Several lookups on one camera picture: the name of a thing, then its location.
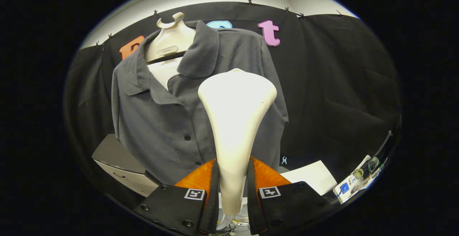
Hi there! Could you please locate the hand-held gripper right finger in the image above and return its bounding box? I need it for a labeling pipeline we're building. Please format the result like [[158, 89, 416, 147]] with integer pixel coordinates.
[[246, 154, 336, 236]]

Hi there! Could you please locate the grey button shirt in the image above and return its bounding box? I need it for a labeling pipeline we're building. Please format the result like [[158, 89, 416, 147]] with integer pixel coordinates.
[[111, 20, 289, 186]]

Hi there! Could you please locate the white garment steamer head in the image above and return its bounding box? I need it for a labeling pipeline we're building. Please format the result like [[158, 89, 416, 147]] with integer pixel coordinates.
[[198, 68, 278, 217]]

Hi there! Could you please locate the white desk with clutter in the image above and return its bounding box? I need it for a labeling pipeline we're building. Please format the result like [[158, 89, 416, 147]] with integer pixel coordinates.
[[333, 155, 387, 204]]

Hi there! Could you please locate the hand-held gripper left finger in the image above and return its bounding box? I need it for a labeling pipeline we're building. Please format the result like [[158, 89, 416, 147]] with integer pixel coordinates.
[[133, 156, 219, 236]]

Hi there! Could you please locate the black monitor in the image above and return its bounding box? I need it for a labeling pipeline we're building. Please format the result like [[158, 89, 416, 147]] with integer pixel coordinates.
[[380, 130, 393, 157]]

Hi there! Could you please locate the grey drawer cabinet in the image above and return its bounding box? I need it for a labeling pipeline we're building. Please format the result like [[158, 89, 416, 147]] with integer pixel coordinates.
[[91, 134, 160, 198]]

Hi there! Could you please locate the tangle of cables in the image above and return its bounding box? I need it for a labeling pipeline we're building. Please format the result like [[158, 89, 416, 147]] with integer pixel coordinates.
[[219, 214, 250, 236]]

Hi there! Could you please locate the white table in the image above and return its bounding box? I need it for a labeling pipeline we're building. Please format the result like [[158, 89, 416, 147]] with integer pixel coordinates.
[[280, 160, 337, 196]]

